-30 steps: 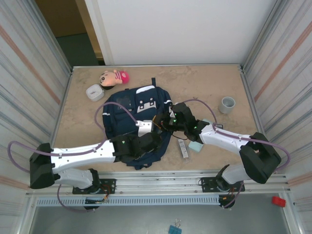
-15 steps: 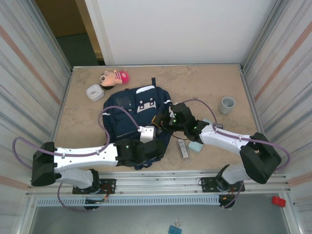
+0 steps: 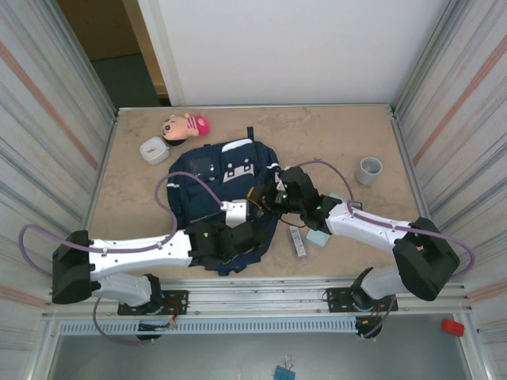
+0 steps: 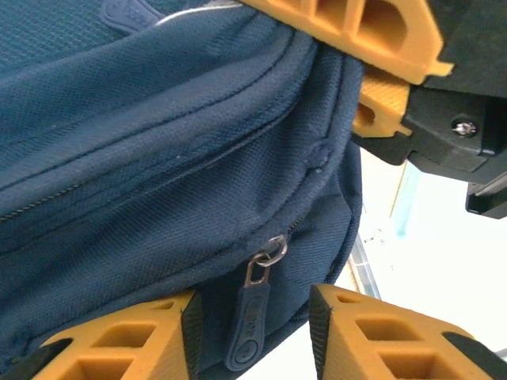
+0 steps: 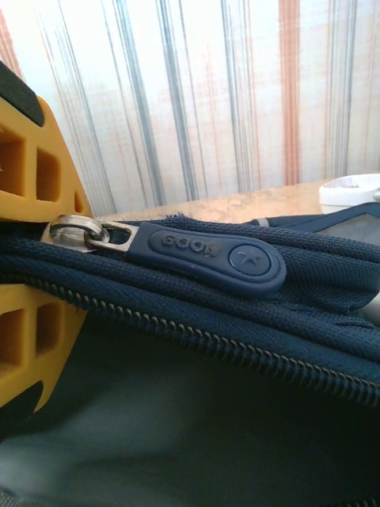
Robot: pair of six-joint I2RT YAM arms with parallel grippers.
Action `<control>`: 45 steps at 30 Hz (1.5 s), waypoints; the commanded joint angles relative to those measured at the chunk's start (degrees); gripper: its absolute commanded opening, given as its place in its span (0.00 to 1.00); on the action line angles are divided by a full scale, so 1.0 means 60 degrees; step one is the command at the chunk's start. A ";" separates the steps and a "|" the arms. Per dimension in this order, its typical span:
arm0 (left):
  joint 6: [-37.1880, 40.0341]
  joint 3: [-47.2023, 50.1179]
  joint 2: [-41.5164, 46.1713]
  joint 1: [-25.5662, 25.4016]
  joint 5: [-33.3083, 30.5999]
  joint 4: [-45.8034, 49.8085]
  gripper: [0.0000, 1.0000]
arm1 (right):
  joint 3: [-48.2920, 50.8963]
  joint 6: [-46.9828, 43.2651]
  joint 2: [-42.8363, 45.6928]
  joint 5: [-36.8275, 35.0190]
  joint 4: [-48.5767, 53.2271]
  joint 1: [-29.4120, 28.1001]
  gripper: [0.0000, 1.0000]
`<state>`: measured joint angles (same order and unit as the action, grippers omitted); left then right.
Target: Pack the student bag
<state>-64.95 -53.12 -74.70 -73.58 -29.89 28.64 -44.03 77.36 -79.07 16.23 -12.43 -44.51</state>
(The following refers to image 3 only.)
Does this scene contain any white glue stick tube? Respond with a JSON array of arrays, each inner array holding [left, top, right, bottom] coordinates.
[[288, 225, 309, 260]]

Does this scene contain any navy blue student backpack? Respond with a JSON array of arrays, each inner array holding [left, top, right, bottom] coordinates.
[[166, 126, 284, 276]]

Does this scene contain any grey cup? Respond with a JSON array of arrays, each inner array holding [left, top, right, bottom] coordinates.
[[355, 157, 383, 186]]

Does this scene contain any pink plush doll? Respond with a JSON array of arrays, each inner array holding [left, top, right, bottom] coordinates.
[[161, 113, 212, 147]]

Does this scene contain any small white square container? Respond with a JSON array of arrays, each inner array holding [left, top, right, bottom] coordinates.
[[139, 136, 170, 165]]

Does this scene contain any ribbed translucent side panel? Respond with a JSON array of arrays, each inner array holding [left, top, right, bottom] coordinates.
[[0, 0, 120, 380], [390, 0, 507, 380]]

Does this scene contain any red plastic block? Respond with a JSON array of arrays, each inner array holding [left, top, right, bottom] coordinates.
[[442, 318, 465, 337]]

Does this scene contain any tan wooden door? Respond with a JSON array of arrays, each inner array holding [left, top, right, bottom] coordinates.
[[57, 0, 170, 98]]

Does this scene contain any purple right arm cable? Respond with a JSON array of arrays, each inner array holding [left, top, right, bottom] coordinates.
[[281, 159, 475, 340]]

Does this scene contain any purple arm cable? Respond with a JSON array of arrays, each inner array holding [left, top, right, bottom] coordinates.
[[281, 159, 475, 340], [18, 171, 225, 348]]

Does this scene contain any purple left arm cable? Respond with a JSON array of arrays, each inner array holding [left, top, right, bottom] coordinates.
[[18, 171, 225, 348]]

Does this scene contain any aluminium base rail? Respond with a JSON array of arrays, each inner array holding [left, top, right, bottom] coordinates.
[[41, 276, 475, 317]]

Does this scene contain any aluminium frame bar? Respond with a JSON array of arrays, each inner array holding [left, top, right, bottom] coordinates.
[[112, 103, 399, 120]]

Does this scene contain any grey slotted cable duct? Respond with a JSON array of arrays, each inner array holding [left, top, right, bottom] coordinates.
[[58, 317, 360, 336]]

